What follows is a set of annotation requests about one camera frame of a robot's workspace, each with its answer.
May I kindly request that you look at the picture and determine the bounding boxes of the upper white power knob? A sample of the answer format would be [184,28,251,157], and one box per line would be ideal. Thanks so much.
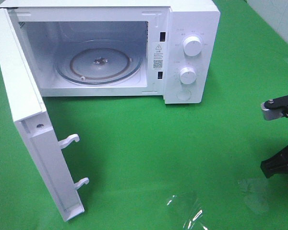
[182,35,203,57]

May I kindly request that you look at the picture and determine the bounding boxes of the white microwave door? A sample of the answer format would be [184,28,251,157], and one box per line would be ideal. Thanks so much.
[0,8,89,221]

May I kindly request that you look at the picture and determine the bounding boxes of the round door release button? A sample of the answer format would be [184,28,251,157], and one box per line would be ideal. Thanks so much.
[177,89,192,101]

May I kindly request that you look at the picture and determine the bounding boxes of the white microwave oven body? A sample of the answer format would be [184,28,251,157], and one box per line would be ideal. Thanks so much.
[0,0,220,104]

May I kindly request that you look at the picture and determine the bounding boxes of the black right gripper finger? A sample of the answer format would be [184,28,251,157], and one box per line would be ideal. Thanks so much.
[260,145,288,178]

